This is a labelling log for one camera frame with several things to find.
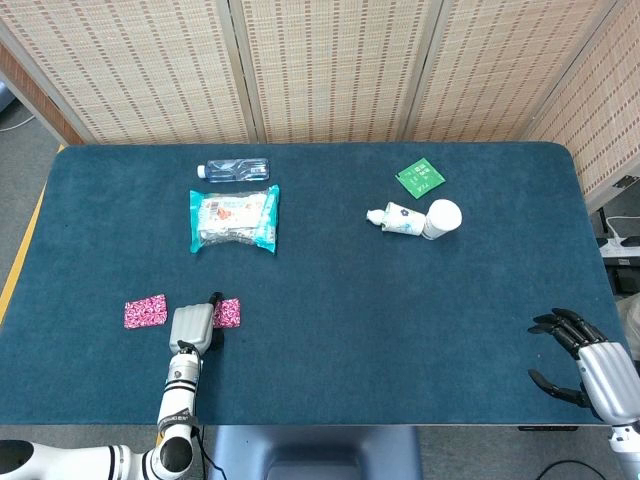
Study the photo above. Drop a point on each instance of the beige bag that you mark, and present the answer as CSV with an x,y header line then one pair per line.
x,y
631,320

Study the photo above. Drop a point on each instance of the teal felt table cover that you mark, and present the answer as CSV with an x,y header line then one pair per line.
x,y
350,310

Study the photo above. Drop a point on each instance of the clear plastic water bottle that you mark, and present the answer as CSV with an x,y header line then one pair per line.
x,y
235,170

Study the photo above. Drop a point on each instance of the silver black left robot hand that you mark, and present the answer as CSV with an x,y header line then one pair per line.
x,y
190,327

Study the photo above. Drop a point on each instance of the plain white paper cup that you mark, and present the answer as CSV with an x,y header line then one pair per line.
x,y
442,217

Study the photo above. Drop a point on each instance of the teal snack package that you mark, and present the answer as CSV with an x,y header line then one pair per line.
x,y
230,220

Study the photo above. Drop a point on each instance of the dark brown woven screen panel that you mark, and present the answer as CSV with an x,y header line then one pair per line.
x,y
35,95

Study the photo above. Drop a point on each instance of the pink packet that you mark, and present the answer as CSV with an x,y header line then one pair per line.
x,y
145,311
229,313

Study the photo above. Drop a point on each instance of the white power strip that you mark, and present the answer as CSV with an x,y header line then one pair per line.
x,y
620,246

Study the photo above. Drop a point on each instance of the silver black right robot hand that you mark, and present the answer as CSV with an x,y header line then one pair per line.
x,y
607,375

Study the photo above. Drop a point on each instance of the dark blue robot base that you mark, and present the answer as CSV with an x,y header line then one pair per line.
x,y
315,452

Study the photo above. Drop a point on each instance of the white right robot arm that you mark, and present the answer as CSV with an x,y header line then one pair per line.
x,y
627,450

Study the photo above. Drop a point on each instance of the paper cup with blue print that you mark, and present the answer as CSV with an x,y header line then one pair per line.
x,y
405,220

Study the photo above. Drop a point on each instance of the bamboo folding screen panel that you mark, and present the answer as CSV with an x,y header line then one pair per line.
x,y
480,65
330,65
140,65
600,125

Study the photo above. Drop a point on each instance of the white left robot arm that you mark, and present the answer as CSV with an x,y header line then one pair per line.
x,y
175,400

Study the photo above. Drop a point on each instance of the green square sachet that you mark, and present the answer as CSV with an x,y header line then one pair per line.
x,y
420,178

